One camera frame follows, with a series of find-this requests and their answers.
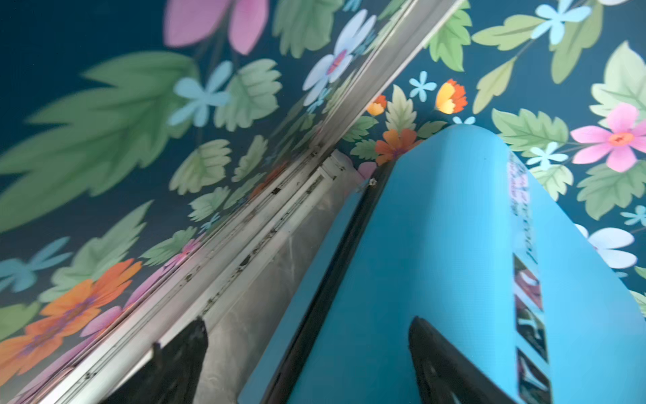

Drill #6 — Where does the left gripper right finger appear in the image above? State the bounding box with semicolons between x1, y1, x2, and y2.
408;316;514;404

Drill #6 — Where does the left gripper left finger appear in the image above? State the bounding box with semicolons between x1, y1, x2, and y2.
103;317;209;404

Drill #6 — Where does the blue suitcase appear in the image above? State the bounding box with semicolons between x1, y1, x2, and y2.
237;126;645;403

